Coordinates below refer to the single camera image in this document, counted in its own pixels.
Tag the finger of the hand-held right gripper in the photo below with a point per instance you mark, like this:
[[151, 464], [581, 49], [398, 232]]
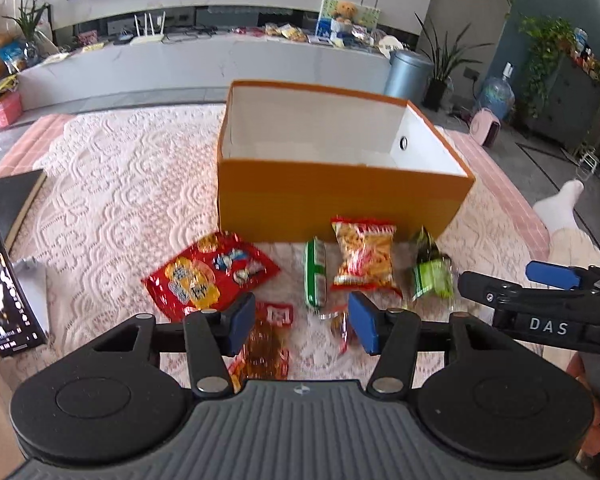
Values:
[[550, 274], [480, 286]]

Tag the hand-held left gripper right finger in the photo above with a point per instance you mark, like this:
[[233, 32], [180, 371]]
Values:
[[362, 322]]

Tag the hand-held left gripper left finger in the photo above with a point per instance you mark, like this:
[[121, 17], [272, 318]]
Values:
[[242, 322]]

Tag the small red snack packet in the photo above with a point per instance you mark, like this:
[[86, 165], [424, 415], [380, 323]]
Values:
[[341, 331]]

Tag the clear orange snack packet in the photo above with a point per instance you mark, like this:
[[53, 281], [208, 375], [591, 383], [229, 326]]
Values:
[[270, 350]]

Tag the dark green snack packet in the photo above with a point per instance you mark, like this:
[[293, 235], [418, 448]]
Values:
[[432, 275]]

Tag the red yellow chips packet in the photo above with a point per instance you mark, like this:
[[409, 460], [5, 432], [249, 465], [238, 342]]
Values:
[[365, 260]]

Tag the large red candy bag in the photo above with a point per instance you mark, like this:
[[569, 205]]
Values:
[[195, 280]]

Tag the green sausage packet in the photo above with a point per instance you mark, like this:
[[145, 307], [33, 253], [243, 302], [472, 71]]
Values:
[[315, 270]]

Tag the orange cardboard box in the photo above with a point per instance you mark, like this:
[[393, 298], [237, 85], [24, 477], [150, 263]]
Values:
[[330, 195]]

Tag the person's right hand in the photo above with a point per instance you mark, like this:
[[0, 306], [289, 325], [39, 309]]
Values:
[[597, 415]]

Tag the person's cream pants leg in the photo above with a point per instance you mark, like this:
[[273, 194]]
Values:
[[575, 247]]

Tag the person's white sock foot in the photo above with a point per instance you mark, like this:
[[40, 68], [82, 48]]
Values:
[[557, 210]]

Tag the grey cabinet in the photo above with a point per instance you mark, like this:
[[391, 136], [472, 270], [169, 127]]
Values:
[[562, 105]]

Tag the blue water bottle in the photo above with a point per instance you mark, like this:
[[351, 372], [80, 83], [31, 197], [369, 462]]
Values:
[[497, 95]]

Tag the tall potted plant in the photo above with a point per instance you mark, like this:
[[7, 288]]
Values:
[[437, 90]]

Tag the grey tablet stand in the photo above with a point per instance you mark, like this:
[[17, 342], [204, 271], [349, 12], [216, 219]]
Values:
[[35, 290]]

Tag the grey blue trash bin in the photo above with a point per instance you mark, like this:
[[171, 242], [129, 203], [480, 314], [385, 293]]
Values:
[[407, 77]]

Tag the green ivy plant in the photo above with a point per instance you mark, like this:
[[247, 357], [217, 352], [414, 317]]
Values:
[[542, 40]]

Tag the white round item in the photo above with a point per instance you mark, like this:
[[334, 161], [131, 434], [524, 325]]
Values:
[[390, 43]]

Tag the long white tv console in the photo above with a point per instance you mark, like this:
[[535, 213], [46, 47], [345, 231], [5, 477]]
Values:
[[205, 65]]

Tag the black book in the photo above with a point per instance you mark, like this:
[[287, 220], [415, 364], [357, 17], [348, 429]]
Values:
[[15, 195]]

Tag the green picture board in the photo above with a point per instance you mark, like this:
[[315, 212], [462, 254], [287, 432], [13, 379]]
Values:
[[367, 17]]

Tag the pile of snack packets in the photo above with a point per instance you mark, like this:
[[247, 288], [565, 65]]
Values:
[[286, 33]]

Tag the white router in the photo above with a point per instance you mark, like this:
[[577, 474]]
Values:
[[147, 35]]

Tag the brown teddy bear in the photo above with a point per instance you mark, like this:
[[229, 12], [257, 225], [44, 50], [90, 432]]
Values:
[[342, 12]]

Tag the pink boxes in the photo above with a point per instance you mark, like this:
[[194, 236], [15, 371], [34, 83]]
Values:
[[2, 112]]

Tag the thin leafy potted plant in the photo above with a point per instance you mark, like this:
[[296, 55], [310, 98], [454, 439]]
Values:
[[30, 20]]

